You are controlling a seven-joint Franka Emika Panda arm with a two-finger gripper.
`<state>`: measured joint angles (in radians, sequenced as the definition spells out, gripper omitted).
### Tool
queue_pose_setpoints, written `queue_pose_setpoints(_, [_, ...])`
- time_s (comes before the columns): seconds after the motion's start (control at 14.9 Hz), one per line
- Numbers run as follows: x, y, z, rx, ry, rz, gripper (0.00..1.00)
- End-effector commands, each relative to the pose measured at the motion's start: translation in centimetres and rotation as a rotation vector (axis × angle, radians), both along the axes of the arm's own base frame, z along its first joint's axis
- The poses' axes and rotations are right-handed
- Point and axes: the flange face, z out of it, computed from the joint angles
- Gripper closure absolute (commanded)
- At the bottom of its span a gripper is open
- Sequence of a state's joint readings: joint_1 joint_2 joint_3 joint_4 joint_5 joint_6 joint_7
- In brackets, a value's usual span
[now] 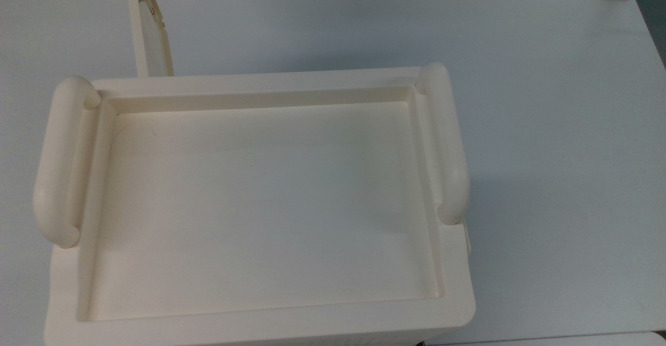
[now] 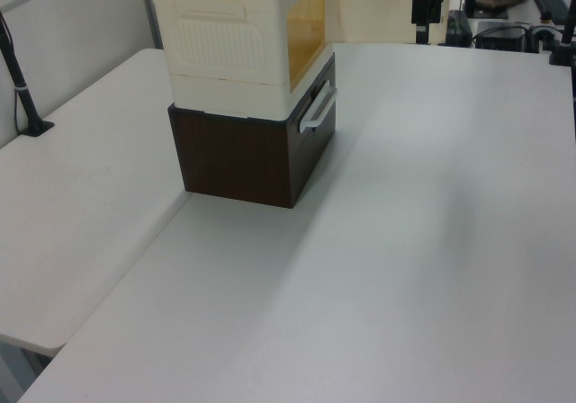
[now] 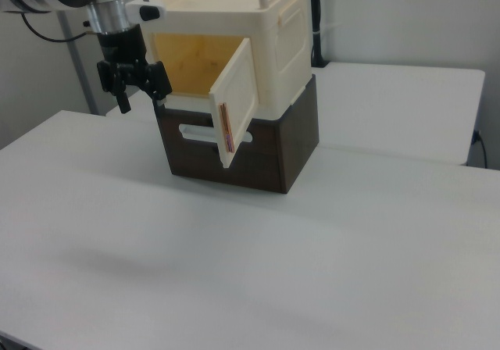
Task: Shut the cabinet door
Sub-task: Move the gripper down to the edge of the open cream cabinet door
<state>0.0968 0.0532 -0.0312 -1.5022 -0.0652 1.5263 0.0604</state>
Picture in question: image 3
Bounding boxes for copper tape strip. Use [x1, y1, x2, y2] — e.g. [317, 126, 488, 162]
[220, 102, 236, 153]

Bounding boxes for grey metal frame post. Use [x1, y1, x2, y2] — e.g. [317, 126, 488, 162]
[57, 9, 99, 117]

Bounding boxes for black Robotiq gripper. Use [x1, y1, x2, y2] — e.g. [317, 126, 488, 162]
[96, 27, 173, 114]

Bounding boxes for black power cable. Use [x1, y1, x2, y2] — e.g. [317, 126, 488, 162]
[471, 130, 490, 169]

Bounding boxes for cream plastic tray with handles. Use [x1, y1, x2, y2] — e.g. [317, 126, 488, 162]
[132, 0, 313, 119]

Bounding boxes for cream cabinet door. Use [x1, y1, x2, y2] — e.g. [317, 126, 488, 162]
[208, 37, 260, 170]

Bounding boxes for dark brown wooden box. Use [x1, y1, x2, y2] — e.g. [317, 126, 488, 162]
[154, 72, 321, 195]

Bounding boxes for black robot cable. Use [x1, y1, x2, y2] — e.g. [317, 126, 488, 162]
[20, 12, 98, 43]

